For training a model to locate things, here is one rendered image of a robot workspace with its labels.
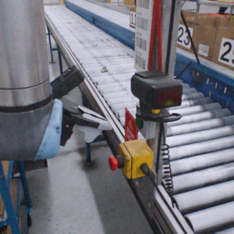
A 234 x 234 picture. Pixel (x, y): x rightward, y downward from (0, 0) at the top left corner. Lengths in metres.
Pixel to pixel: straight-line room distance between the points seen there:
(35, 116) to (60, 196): 1.45
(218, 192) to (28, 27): 0.62
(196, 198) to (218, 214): 0.07
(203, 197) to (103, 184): 1.16
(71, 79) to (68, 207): 1.28
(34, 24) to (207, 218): 0.56
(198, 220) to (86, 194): 1.17
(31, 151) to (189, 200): 0.47
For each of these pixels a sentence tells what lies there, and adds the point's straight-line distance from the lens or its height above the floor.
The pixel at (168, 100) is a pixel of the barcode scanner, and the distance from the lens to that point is 0.46.
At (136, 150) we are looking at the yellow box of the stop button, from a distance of 0.63.
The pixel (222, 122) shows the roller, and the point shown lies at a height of 0.74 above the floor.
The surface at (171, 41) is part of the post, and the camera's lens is 0.55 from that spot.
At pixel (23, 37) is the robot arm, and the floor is 1.19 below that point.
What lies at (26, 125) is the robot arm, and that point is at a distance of 0.35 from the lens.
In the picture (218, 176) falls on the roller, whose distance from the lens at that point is 0.82.
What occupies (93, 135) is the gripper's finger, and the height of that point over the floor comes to 0.94.
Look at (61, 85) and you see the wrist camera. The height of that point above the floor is 1.07.
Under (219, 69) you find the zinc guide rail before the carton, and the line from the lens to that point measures 1.27.
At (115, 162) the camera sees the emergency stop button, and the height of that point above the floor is 0.85.
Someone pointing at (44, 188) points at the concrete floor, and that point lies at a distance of 1.85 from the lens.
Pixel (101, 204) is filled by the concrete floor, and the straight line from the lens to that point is 1.69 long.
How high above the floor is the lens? 1.25
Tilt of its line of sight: 29 degrees down
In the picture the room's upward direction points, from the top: straight up
